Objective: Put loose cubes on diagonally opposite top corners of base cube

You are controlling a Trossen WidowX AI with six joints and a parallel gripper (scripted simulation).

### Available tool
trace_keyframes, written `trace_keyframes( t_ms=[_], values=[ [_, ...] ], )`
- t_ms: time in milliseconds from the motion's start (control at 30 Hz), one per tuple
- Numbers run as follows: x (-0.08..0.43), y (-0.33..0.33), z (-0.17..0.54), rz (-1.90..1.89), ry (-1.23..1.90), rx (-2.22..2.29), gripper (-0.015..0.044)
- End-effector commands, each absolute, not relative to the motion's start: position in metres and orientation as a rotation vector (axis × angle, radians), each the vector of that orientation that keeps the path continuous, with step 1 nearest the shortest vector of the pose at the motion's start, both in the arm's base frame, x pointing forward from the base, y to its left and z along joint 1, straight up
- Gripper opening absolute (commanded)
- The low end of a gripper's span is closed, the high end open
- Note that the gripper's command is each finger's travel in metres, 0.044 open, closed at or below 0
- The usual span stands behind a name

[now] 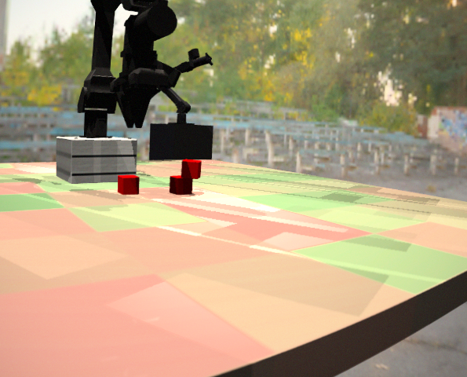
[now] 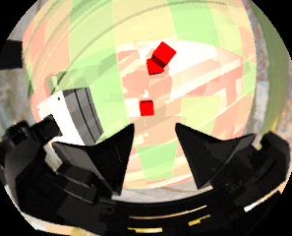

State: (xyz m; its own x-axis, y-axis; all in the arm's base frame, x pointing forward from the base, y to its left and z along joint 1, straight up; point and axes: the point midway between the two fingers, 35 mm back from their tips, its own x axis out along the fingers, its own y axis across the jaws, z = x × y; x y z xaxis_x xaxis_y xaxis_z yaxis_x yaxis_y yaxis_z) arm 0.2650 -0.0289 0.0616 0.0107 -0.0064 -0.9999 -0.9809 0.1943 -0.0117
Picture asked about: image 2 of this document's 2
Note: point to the red cube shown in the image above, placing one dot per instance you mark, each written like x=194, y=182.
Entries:
x=146, y=108
x=162, y=55
x=153, y=68

